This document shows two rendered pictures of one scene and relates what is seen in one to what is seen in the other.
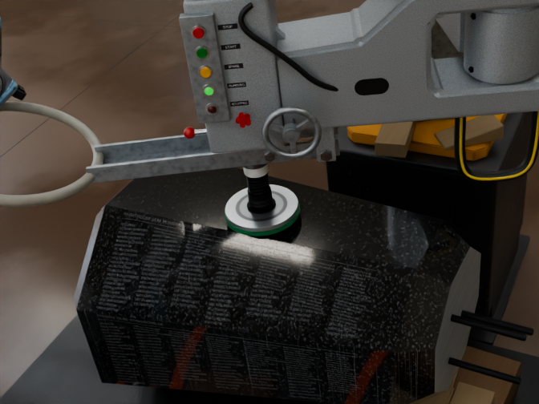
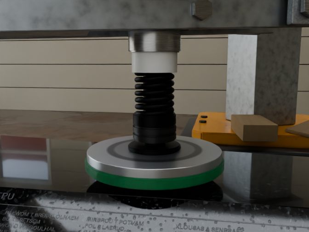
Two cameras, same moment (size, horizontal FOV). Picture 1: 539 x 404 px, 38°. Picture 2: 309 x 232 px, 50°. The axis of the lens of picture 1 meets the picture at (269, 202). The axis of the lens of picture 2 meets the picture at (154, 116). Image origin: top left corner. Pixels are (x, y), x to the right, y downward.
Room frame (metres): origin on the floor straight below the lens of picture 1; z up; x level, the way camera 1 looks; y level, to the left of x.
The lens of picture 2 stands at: (1.37, 0.20, 1.00)
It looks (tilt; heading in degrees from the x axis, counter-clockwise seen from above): 9 degrees down; 340
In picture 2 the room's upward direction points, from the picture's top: straight up
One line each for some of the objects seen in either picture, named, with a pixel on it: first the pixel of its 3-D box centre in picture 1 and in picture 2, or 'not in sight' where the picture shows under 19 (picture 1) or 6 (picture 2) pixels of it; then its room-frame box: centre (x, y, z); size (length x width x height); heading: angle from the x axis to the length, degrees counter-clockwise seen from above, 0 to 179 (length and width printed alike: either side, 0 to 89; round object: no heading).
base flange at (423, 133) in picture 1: (432, 110); (258, 125); (2.43, -0.62, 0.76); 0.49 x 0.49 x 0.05; 59
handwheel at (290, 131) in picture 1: (291, 125); not in sight; (1.72, -0.08, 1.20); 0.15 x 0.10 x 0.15; 84
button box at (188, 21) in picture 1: (206, 69); not in sight; (1.75, 0.11, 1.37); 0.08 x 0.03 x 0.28; 84
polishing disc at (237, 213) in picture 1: (261, 207); (154, 152); (1.85, 0.02, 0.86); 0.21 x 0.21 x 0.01
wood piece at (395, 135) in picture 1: (395, 134); (252, 126); (2.24, -0.45, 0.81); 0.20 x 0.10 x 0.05; 157
